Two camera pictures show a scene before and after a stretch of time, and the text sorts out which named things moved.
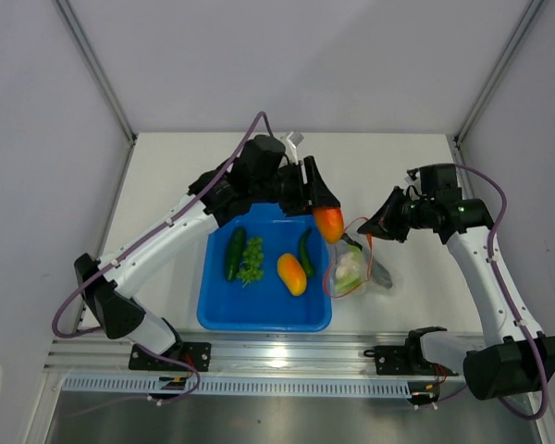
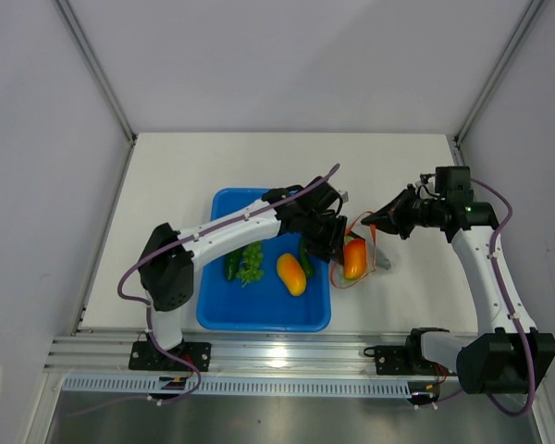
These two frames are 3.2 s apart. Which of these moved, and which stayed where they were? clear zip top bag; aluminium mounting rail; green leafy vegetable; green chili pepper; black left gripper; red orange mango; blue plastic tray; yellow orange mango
Moved: clear zip top bag; black left gripper; red orange mango
Stayed: green chili pepper; yellow orange mango; aluminium mounting rail; green leafy vegetable; blue plastic tray
